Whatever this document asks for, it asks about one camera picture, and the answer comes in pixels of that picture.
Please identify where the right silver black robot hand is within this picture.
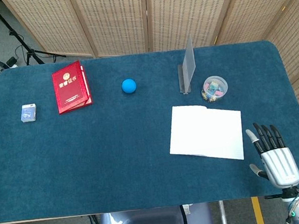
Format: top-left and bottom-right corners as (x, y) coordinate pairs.
(244, 118), (299, 192)

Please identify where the white paper booklet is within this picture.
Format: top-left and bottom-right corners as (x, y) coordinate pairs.
(164, 98), (247, 168)

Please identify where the clear round plastic container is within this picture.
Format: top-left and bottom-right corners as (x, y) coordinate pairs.
(199, 74), (231, 104)

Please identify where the blue playing card box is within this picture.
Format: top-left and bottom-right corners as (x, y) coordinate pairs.
(19, 103), (39, 124)

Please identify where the grey acrylic sign stand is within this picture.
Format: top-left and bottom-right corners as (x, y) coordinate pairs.
(173, 36), (200, 96)

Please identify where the dark blue table mat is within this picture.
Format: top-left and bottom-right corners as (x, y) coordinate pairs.
(0, 34), (299, 224)

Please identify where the red certificate book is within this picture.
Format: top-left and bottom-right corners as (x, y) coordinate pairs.
(50, 59), (94, 115)

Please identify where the white power adapter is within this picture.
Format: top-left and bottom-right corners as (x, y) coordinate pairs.
(0, 56), (20, 70)

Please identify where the blue ball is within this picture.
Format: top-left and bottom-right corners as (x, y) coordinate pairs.
(120, 77), (138, 95)

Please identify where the black tripod stand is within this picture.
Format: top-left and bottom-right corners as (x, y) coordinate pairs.
(0, 0), (67, 69)

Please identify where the woven folding screen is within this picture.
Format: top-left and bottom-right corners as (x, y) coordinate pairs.
(1, 0), (299, 224)

